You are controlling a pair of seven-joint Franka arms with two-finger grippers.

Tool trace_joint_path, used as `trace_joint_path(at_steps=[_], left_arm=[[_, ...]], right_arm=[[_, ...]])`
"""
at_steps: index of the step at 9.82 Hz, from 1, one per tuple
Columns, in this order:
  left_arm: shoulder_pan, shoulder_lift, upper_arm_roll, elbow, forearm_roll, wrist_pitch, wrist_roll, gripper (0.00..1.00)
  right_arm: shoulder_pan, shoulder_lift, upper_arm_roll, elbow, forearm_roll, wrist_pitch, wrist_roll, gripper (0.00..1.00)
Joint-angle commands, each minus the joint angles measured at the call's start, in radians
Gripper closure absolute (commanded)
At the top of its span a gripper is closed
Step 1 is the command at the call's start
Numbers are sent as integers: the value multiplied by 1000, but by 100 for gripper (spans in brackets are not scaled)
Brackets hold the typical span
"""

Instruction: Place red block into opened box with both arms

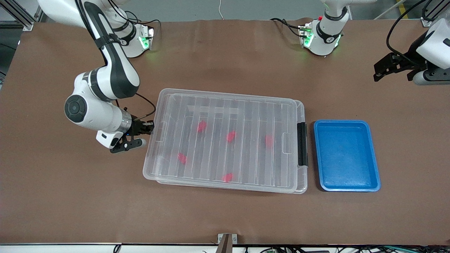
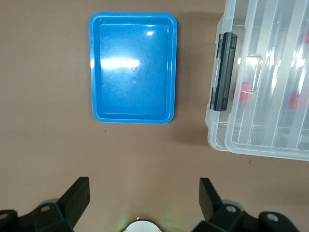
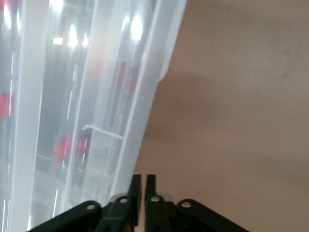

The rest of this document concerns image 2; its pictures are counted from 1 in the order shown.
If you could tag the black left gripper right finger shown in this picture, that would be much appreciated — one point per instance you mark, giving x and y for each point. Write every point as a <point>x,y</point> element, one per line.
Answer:
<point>211,205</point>

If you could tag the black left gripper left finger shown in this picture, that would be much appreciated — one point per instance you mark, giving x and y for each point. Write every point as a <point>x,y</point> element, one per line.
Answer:
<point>70,205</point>

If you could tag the red block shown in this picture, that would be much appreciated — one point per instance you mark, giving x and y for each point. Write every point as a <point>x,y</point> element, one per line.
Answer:
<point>243,96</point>

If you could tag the clear ribbed plastic lid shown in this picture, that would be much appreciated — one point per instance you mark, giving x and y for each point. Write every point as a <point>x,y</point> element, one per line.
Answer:
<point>272,72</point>

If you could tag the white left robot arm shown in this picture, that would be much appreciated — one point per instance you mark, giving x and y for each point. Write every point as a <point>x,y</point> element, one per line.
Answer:
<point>142,227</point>

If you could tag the clear plastic storage box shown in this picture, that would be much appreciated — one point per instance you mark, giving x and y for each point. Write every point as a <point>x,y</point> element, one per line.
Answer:
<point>213,125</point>

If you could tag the black box latch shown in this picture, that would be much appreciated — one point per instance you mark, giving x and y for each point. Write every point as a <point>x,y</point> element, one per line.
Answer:
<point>225,72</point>

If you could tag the brown table mat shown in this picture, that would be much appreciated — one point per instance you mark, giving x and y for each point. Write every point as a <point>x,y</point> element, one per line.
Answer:
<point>48,145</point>

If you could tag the blue plastic tray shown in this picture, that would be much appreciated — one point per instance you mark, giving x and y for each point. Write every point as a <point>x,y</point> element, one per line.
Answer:
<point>132,72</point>

